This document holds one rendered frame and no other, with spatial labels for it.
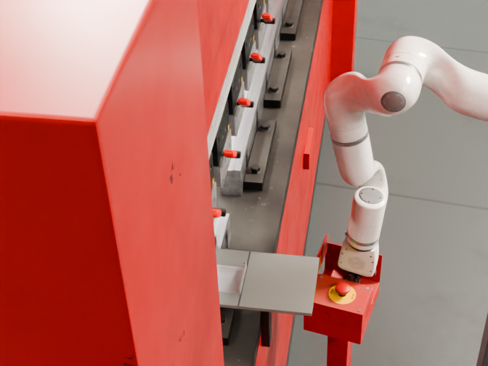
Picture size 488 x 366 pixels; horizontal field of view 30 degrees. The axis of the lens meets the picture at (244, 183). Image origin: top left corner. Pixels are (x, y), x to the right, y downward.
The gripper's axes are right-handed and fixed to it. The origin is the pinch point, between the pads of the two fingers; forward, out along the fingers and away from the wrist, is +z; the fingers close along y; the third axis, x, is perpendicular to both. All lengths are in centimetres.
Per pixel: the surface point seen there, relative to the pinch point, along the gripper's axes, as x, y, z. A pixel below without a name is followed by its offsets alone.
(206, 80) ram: -28, -34, -76
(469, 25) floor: 267, 0, 74
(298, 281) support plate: -28.8, -9.3, -25.2
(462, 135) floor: 171, 14, 73
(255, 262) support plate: -26.2, -20.9, -24.2
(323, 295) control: -12.0, -5.7, -3.4
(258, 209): 4.7, -30.4, -10.9
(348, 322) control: -15.1, 2.7, 0.2
